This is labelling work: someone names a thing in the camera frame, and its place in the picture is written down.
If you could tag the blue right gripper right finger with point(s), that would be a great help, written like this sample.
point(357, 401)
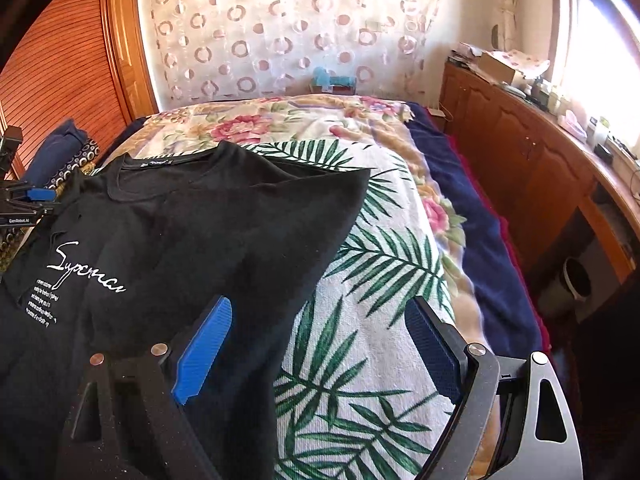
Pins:
point(440, 346)

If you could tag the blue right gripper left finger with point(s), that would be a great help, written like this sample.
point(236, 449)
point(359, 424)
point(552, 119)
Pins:
point(194, 351)

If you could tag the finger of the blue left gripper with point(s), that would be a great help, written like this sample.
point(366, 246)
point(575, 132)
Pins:
point(40, 195)

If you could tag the black printed t-shirt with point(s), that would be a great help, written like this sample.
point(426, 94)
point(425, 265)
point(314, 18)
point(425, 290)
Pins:
point(132, 257)

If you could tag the folded navy garment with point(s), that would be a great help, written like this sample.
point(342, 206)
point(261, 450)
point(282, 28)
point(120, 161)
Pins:
point(57, 149)

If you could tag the folded dotted dark garment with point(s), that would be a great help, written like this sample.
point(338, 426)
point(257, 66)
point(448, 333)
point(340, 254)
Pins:
point(84, 161)

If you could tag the navy blue blanket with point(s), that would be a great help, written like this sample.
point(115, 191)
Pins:
point(509, 319)

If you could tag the wooden louvered wardrobe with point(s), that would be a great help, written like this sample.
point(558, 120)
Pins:
point(77, 59)

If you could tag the wooden sideboard cabinet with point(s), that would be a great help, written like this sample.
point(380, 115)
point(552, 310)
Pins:
point(555, 194)

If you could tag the floral bed quilt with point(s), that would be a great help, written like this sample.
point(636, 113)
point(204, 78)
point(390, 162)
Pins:
point(196, 128)

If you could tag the pink circle patterned curtain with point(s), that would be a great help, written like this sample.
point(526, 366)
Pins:
point(213, 50)

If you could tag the cardboard box with cloth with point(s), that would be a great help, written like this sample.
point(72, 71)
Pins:
point(510, 67)

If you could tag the blue toy on headboard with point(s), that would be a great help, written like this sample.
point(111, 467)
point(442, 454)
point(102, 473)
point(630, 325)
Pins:
point(322, 81)

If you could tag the tied window drape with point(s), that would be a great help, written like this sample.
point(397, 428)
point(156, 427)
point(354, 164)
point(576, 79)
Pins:
point(504, 30)

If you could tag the window with wooden frame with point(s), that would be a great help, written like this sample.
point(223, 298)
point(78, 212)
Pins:
point(597, 68)

